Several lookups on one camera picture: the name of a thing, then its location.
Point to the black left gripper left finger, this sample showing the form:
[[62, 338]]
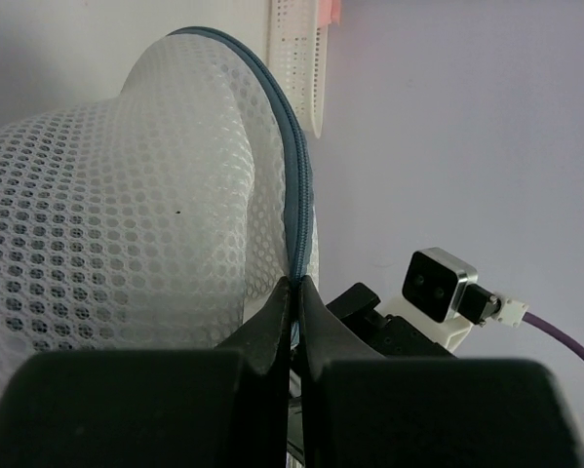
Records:
[[221, 407]]

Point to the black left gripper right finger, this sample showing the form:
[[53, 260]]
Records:
[[361, 409]]

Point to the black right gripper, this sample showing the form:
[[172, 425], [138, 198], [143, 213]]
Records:
[[390, 336]]

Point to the pink bra in basket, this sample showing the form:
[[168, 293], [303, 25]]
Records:
[[329, 11]]

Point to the white perforated plastic basket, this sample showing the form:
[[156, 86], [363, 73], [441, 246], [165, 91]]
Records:
[[297, 57]]

